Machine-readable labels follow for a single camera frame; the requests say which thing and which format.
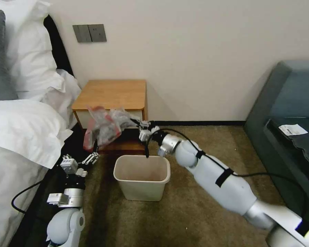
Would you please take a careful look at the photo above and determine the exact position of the clear red garbage bag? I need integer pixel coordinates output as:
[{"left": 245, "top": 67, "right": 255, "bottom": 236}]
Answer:
[{"left": 83, "top": 105, "right": 137, "bottom": 151}]

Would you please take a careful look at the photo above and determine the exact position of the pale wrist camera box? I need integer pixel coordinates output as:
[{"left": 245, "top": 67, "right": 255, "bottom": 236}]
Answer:
[
  {"left": 139, "top": 129, "right": 153, "bottom": 142},
  {"left": 60, "top": 158, "right": 78, "bottom": 174}
]

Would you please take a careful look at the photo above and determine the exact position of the dark grey sofa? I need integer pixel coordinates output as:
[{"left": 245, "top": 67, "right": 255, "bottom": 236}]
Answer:
[{"left": 244, "top": 60, "right": 309, "bottom": 232}]

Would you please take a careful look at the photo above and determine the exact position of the dark baseboard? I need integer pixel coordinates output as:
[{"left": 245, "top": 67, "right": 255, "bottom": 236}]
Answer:
[{"left": 146, "top": 120, "right": 248, "bottom": 128}]

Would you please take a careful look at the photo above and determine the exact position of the white bed sheet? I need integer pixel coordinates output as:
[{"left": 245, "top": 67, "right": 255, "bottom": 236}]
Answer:
[{"left": 56, "top": 69, "right": 82, "bottom": 130}]

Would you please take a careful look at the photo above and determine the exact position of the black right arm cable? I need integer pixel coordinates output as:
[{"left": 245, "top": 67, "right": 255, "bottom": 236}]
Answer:
[{"left": 145, "top": 128, "right": 307, "bottom": 227}]

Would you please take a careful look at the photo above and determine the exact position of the black headboard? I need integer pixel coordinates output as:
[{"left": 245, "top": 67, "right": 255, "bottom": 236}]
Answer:
[{"left": 43, "top": 14, "right": 76, "bottom": 78}]

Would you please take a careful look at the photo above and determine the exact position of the white duvet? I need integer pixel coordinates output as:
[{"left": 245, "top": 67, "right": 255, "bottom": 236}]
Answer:
[{"left": 0, "top": 99, "right": 74, "bottom": 247}]

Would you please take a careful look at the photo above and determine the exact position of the wooden bedside table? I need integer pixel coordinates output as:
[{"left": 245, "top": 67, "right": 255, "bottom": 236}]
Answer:
[{"left": 72, "top": 79, "right": 148, "bottom": 151}]

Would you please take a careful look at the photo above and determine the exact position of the beige plastic trash can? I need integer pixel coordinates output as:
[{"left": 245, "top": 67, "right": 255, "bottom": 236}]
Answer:
[{"left": 113, "top": 155, "right": 171, "bottom": 202}]

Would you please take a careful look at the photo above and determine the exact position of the large white pillow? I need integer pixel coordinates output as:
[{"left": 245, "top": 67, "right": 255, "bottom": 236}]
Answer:
[{"left": 4, "top": 0, "right": 65, "bottom": 101}]

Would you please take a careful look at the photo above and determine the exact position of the grey wall switch panel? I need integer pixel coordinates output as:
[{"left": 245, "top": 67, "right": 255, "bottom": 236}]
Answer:
[{"left": 72, "top": 24, "right": 92, "bottom": 43}]

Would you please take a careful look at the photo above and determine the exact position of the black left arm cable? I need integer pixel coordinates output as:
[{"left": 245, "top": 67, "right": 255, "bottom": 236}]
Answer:
[{"left": 11, "top": 180, "right": 45, "bottom": 214}]

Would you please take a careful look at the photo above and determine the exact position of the black flat bag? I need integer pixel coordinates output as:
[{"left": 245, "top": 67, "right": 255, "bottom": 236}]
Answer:
[{"left": 263, "top": 118, "right": 309, "bottom": 178}]

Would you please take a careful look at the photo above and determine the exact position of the white paper label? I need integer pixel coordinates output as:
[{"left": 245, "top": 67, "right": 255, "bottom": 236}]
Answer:
[{"left": 279, "top": 124, "right": 308, "bottom": 136}]

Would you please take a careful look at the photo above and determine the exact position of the grey wall socket panel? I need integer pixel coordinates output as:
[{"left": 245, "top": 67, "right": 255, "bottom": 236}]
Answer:
[{"left": 88, "top": 24, "right": 107, "bottom": 43}]

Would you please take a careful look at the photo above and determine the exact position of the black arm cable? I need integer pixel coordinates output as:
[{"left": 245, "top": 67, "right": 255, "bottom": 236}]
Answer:
[
  {"left": 11, "top": 180, "right": 45, "bottom": 214},
  {"left": 145, "top": 128, "right": 307, "bottom": 227}
]

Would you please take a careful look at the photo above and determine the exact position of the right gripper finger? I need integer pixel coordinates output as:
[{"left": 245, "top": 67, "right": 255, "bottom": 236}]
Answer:
[
  {"left": 129, "top": 117, "right": 151, "bottom": 127},
  {"left": 134, "top": 122, "right": 154, "bottom": 132}
]

